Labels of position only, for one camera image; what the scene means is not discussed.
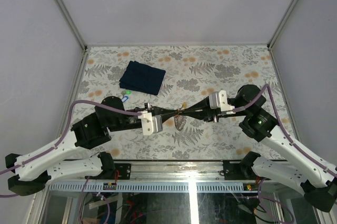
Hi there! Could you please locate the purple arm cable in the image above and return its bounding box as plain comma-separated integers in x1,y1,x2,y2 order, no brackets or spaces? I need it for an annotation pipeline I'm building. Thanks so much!
234,84,337,177
0,99,144,199

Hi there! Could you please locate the metal keyring with yellow grip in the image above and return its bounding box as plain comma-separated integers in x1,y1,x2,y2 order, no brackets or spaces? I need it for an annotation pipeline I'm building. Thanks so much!
174,102,187,131

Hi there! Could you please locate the floral patterned table mat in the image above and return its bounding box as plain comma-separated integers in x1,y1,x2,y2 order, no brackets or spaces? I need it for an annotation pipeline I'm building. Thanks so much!
74,46,293,160

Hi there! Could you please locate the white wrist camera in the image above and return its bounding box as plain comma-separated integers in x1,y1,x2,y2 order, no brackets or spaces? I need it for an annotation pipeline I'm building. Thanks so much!
138,111,163,136
209,90,235,114

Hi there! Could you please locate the aluminium front rail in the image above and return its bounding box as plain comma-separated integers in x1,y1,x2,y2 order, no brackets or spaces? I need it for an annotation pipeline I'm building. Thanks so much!
39,159,264,182

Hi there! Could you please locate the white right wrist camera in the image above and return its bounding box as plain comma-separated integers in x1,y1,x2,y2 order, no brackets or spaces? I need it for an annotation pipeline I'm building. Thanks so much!
209,90,235,114

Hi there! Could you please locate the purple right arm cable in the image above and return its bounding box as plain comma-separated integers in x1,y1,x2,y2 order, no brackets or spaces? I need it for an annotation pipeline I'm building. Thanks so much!
234,84,337,177

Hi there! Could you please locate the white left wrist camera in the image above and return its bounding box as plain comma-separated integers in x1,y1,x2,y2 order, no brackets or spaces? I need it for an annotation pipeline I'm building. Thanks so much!
138,111,163,136

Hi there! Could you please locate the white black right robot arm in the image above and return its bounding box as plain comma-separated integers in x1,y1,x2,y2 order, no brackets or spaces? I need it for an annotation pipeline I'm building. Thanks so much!
180,85,336,212

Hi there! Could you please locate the key with green tag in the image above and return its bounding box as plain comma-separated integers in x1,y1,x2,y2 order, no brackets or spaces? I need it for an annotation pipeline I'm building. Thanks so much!
122,90,131,96

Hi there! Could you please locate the dark navy folded cloth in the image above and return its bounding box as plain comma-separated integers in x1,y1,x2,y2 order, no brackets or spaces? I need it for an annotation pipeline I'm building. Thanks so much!
120,61,166,95

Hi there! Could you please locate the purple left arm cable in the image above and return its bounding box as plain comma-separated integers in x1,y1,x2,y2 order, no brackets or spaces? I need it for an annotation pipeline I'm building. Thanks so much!
0,99,144,199

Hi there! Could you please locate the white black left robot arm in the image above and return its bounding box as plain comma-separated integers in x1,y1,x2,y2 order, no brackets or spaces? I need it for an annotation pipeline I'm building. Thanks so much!
5,96,180,197

